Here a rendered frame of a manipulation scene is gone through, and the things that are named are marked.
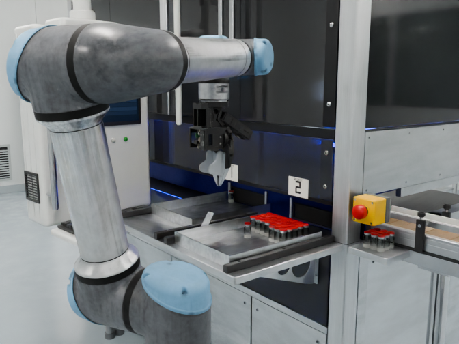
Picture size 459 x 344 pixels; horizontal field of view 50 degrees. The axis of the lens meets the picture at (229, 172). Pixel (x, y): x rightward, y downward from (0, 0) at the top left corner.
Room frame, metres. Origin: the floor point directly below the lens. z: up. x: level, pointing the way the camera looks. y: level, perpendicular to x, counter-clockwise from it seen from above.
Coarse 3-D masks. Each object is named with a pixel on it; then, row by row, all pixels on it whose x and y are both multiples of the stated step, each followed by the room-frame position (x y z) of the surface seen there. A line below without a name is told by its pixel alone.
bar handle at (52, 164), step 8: (48, 136) 1.75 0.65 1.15; (48, 144) 1.75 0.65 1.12; (48, 152) 1.76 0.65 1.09; (56, 168) 1.76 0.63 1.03; (56, 176) 1.76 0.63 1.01; (56, 184) 1.76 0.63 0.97; (48, 192) 1.79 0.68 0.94; (56, 192) 1.76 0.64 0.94; (56, 200) 1.76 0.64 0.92; (56, 208) 1.75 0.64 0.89
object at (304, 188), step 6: (288, 180) 1.53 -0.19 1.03; (294, 180) 1.51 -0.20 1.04; (300, 180) 1.49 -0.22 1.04; (306, 180) 1.47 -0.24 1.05; (288, 186) 1.53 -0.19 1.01; (294, 186) 1.51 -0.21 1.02; (306, 186) 1.47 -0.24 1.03; (288, 192) 1.53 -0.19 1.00; (294, 192) 1.51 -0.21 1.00; (306, 192) 1.47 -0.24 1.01; (306, 198) 1.47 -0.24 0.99
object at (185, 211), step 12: (156, 204) 1.72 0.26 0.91; (168, 204) 1.75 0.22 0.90; (180, 204) 1.78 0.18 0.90; (192, 204) 1.81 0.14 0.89; (204, 204) 1.83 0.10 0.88; (216, 204) 1.83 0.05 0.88; (228, 204) 1.83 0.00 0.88; (240, 204) 1.83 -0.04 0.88; (264, 204) 1.70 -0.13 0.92; (168, 216) 1.62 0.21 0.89; (180, 216) 1.55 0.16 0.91; (192, 216) 1.65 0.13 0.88; (204, 216) 1.53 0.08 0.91; (216, 216) 1.56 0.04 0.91; (228, 216) 1.59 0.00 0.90
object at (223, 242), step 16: (224, 224) 1.48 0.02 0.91; (240, 224) 1.52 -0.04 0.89; (176, 240) 1.36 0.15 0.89; (192, 240) 1.30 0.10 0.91; (208, 240) 1.39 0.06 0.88; (224, 240) 1.39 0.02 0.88; (240, 240) 1.39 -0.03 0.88; (256, 240) 1.39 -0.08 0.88; (288, 240) 1.29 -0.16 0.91; (304, 240) 1.33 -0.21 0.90; (208, 256) 1.24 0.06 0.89; (224, 256) 1.18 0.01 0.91; (240, 256) 1.19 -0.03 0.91
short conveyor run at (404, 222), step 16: (400, 208) 1.44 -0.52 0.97; (448, 208) 1.35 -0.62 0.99; (384, 224) 1.38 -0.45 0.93; (400, 224) 1.40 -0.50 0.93; (416, 224) 1.29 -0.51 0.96; (432, 224) 1.29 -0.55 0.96; (448, 224) 1.26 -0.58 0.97; (400, 240) 1.33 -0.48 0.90; (416, 240) 1.28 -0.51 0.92; (432, 240) 1.26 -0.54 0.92; (448, 240) 1.23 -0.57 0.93; (416, 256) 1.29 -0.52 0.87; (432, 256) 1.26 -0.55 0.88; (448, 256) 1.22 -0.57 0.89; (448, 272) 1.22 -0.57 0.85
